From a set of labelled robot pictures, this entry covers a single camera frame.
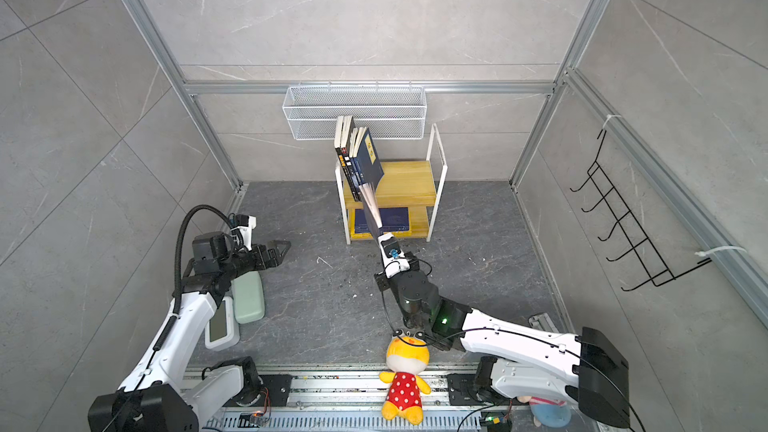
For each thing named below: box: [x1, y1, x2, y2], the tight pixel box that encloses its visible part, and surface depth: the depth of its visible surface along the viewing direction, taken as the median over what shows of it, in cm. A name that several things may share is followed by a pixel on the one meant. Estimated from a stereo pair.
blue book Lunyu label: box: [353, 128, 384, 187], surface depth 82 cm
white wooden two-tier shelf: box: [335, 124, 447, 245], surface depth 97 cm
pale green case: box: [231, 271, 265, 324], surface depth 85 cm
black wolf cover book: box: [341, 115, 363, 203], surface depth 78 cm
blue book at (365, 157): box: [352, 127, 378, 187], surface depth 80 cm
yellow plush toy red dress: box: [379, 329, 432, 426], surface depth 72 cm
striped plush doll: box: [517, 396, 571, 428], surface depth 67 cm
